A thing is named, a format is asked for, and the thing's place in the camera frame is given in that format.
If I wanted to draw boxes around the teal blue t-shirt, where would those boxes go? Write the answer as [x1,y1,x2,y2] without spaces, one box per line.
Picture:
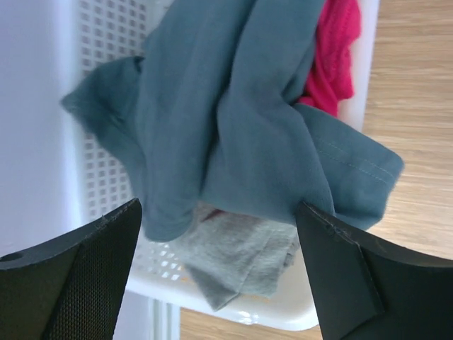
[59,0,405,243]

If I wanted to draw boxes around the white plastic laundry basket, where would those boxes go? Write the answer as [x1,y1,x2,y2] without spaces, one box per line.
[1,1,380,339]

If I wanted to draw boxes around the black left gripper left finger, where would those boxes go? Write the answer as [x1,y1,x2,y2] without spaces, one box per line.
[1,198,142,340]

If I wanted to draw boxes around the grey t-shirt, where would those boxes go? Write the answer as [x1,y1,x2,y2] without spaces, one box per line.
[171,204,300,311]

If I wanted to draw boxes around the pink t-shirt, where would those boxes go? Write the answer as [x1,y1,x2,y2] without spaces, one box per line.
[298,0,361,117]

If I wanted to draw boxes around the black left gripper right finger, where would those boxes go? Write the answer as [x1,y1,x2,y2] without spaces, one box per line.
[296,203,452,340]

